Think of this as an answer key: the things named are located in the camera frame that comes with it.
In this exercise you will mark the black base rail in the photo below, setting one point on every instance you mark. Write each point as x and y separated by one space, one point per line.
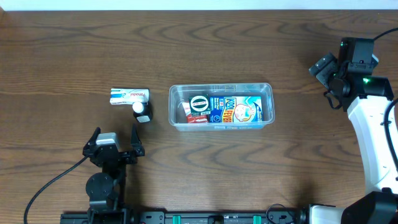
158 217

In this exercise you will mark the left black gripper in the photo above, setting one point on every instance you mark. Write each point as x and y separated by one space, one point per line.
125 156

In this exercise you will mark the red Panadol box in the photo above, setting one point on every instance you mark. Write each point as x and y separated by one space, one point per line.
190 118

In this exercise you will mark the blue Kool Fever box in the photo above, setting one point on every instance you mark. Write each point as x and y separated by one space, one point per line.
235 109

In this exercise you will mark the dark bottle white cap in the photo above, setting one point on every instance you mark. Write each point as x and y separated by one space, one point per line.
142 112

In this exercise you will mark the green round-logo box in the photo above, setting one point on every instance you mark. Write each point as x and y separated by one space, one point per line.
200 105

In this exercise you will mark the white Panadol box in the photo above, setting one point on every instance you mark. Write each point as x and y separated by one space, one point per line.
123 96

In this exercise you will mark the clear plastic container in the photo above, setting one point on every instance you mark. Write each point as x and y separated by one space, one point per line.
181 93

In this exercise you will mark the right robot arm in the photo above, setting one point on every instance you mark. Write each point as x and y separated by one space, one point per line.
369 103

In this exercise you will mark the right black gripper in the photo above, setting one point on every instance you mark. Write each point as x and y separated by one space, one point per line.
324 69

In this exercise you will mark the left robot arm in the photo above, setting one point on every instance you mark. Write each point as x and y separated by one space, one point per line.
106 189

